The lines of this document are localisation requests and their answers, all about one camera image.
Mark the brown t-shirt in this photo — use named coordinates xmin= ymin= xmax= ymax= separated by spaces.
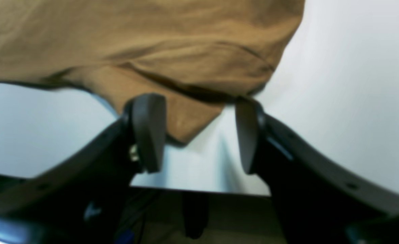
xmin=0 ymin=0 xmax=305 ymax=144

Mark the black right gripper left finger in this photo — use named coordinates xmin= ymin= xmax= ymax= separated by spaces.
xmin=0 ymin=93 xmax=167 ymax=244

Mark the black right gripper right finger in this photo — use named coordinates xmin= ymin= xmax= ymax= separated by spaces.
xmin=235 ymin=96 xmax=399 ymax=244

